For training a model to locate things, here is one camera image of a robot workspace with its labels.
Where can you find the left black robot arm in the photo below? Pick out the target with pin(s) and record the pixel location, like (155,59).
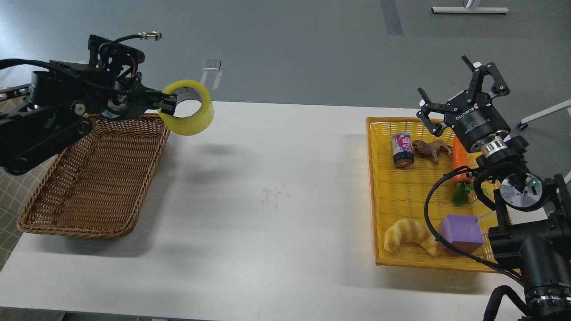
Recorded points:
(60,97)

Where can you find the orange toy carrot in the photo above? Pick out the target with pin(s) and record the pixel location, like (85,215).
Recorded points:
(463,182)

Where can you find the purple foam block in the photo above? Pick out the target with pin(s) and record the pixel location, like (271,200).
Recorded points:
(462,231)

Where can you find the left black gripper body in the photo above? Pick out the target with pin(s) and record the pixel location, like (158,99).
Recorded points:
(131,106)

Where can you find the beige checkered cloth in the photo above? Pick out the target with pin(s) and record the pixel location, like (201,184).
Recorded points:
(15,191)

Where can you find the toy croissant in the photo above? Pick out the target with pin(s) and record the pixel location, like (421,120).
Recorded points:
(407,230)

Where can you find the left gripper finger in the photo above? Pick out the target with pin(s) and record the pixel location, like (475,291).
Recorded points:
(160,96)
(166,108)

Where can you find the brown toy animal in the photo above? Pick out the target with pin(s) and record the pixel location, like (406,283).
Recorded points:
(431,150)

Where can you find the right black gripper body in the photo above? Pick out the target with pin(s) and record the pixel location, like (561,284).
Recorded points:
(474,121)

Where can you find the yellow tape roll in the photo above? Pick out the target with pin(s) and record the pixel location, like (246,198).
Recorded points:
(185,90)

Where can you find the white wheeled stand leg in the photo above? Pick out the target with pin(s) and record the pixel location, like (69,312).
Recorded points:
(524,123)

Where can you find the yellow plastic basket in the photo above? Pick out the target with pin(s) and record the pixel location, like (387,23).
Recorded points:
(398,193)

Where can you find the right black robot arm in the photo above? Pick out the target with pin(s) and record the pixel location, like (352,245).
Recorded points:
(531,242)

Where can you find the brown wicker basket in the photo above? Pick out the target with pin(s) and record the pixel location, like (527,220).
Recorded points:
(96,188)

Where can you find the white stand base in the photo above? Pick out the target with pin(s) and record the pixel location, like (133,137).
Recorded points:
(470,7)

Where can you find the small drink can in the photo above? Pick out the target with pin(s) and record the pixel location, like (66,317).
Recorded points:
(403,153)

